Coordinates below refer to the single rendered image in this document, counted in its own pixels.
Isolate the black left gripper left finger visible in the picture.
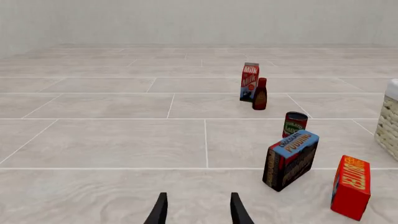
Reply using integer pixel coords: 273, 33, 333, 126
143, 192, 169, 224

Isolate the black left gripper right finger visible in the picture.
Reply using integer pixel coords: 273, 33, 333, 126
230, 192, 255, 224

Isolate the tomato sauce tin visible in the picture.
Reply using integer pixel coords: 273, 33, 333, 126
282, 111, 308, 139

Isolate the dark red sauce bottle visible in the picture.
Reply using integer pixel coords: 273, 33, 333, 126
252, 77, 268, 111

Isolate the white woven basket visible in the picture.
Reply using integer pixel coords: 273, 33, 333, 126
374, 78, 398, 162

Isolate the chocolate pudding box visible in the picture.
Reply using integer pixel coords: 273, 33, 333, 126
262, 129, 320, 192

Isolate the red butter box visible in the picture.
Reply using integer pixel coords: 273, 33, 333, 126
330, 154, 371, 222

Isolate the red milk carton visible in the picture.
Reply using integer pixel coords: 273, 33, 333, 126
239, 62, 261, 103

